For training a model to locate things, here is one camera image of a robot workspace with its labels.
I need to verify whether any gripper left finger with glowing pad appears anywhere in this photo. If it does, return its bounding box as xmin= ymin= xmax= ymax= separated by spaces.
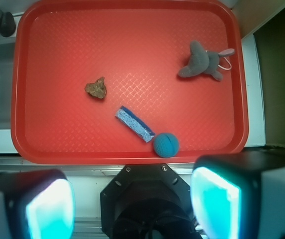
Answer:
xmin=0 ymin=169 xmax=75 ymax=239

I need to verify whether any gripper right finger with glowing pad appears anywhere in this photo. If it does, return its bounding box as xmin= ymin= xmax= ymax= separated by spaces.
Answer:
xmin=190 ymin=150 xmax=285 ymax=239

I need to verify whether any blue sponge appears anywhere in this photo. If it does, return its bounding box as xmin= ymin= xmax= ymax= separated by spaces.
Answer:
xmin=115 ymin=106 xmax=155 ymax=143

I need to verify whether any blue ball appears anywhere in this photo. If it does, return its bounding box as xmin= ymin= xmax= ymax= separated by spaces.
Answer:
xmin=153 ymin=133 xmax=180 ymax=158

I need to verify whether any brown rock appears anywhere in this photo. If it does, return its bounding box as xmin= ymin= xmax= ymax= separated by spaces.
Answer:
xmin=84 ymin=77 xmax=107 ymax=99

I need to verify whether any red plastic tray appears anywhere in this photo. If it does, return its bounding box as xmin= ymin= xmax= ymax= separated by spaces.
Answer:
xmin=11 ymin=0 xmax=249 ymax=165

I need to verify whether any grey plush toy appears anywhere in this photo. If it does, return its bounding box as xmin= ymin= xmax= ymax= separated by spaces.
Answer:
xmin=178 ymin=40 xmax=235 ymax=81

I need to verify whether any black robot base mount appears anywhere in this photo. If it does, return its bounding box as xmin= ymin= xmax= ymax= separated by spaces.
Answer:
xmin=100 ymin=164 xmax=202 ymax=239

